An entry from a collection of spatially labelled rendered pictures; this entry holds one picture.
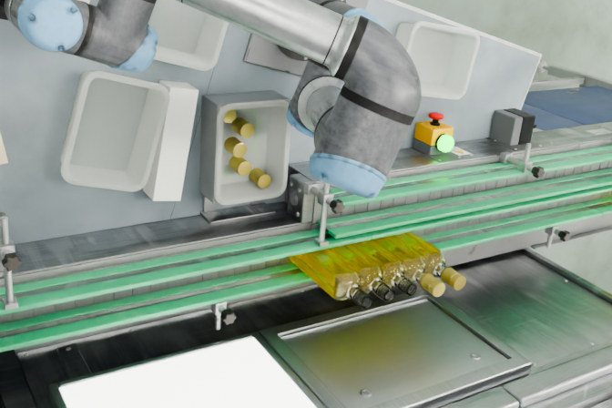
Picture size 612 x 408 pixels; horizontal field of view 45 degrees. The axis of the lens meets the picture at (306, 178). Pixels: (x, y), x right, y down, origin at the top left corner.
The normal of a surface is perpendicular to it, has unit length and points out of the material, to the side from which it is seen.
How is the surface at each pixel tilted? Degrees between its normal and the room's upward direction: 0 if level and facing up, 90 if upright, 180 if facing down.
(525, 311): 90
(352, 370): 90
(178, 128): 0
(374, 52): 36
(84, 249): 90
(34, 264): 90
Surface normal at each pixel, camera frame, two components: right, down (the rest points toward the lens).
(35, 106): 0.52, 0.35
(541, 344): 0.07, -0.93
